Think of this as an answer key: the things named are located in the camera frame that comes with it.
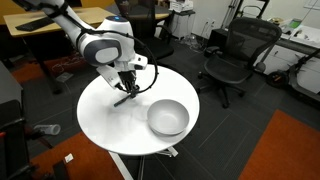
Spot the clear plastic bottle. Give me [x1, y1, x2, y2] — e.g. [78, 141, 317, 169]
[35, 124, 61, 135]

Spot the black mesh office chair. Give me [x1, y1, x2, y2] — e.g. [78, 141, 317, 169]
[198, 17, 282, 108]

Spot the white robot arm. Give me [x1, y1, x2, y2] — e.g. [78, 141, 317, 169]
[12, 0, 147, 96]

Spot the black electric scooter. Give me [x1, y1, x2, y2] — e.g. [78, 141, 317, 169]
[266, 49, 320, 102]

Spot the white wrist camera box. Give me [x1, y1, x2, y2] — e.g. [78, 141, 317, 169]
[128, 54, 148, 70]

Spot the round white table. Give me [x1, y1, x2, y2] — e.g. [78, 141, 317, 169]
[77, 65, 200, 158]

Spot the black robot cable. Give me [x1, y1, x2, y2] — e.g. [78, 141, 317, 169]
[39, 2, 159, 95]

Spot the white bowl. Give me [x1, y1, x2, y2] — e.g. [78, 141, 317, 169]
[147, 99, 189, 135]

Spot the black swivel chair left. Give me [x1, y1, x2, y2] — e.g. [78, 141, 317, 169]
[115, 0, 174, 66]

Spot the white paper scrap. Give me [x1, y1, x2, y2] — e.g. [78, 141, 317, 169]
[64, 153, 74, 163]

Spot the teal capped black marker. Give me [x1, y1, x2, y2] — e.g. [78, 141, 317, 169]
[114, 95, 131, 107]

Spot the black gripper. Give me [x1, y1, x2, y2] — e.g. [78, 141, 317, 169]
[119, 70, 140, 98]

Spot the black keyboard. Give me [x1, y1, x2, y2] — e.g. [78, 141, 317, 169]
[16, 17, 54, 32]

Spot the wooden desk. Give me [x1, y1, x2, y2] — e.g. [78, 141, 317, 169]
[3, 6, 118, 95]

